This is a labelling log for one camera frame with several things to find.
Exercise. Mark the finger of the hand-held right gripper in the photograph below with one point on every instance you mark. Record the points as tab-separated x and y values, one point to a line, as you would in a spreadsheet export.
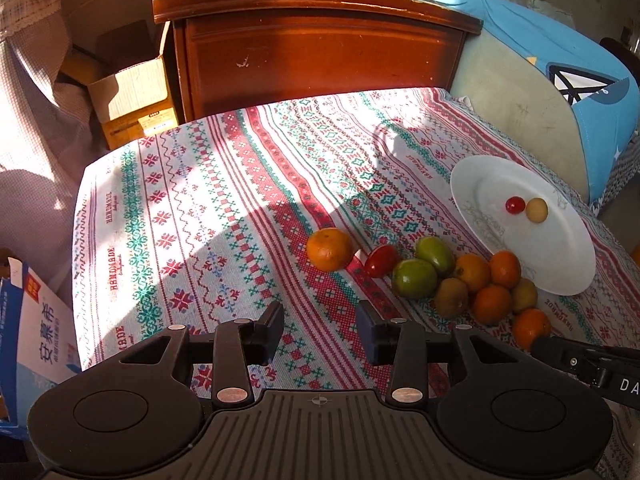
560	355

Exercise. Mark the checkered curtain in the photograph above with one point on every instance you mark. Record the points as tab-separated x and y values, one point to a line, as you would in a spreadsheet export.
35	125

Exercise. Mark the small yellow round fruit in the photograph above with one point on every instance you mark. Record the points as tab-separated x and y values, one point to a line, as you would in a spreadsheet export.
536	210

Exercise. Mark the yellow-green round fruit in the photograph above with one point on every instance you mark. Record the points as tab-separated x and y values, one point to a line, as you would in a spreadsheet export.
524	295

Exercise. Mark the brown kiwi fruit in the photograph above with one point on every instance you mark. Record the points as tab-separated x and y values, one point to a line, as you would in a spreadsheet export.
451	298

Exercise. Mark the orange tangerine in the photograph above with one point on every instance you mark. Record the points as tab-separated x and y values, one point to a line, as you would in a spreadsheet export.
330	250
531	328
505	268
472	272
491	304

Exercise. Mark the red green patterned tablecloth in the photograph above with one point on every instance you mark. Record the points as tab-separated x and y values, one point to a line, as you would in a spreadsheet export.
225	210

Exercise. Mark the white plate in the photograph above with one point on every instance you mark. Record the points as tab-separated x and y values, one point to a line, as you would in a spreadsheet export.
550	255

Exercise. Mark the blue printed cloth cover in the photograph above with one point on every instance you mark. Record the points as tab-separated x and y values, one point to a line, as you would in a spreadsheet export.
530	30

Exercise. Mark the dark wooden chair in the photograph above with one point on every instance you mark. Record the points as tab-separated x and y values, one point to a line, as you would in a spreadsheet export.
622	55

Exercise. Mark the green jujube fruit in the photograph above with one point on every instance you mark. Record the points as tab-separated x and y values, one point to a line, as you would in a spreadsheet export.
436	254
414	278

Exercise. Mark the brown wooden cabinet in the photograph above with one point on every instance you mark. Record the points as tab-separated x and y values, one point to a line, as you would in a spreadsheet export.
320	55

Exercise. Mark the orange bag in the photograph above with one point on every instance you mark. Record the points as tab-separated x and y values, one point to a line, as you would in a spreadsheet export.
636	256

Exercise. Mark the blue white carton box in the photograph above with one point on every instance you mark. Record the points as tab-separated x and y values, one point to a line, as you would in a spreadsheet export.
35	340

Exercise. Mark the open cardboard box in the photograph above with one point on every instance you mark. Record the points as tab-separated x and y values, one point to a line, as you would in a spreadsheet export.
135	95

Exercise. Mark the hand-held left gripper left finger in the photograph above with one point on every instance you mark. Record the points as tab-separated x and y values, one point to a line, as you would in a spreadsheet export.
272	335

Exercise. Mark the small red cherry tomato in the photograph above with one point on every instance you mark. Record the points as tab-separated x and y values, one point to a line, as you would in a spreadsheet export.
514	204

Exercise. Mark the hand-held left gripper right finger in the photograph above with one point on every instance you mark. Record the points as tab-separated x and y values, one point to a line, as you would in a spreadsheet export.
365	335

